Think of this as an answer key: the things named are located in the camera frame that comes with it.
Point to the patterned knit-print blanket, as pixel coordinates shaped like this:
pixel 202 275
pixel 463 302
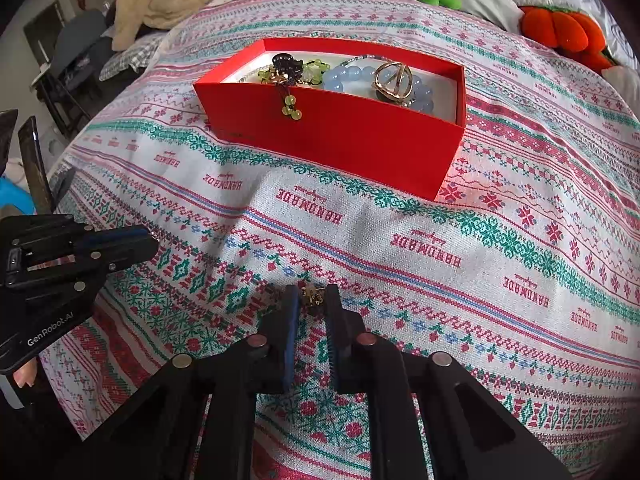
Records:
pixel 450 285

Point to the grey checked bed sheet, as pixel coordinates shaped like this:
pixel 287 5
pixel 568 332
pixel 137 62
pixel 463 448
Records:
pixel 130 57

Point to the dark folding chair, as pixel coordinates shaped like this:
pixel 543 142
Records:
pixel 75 55

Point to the blue cloth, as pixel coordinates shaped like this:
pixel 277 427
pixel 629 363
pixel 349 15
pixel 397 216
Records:
pixel 12 192

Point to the dark flat panel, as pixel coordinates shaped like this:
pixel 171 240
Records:
pixel 35 165

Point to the person's left hand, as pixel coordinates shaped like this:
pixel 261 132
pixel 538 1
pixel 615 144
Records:
pixel 25 375

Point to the orange pumpkin plush toy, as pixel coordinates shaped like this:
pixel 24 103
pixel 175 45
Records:
pixel 560 32

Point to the white deer-print pillow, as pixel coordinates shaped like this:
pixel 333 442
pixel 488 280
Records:
pixel 625 85

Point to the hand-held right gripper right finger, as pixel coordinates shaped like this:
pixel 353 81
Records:
pixel 332 340

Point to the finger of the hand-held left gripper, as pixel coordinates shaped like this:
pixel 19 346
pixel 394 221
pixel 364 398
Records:
pixel 130 255
pixel 120 236

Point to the red cardboard box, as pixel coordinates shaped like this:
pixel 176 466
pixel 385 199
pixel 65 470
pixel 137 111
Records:
pixel 325 145

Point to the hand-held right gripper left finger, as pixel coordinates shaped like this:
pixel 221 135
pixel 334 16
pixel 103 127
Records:
pixel 292 340

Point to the small gold earring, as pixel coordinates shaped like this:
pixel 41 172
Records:
pixel 312 297

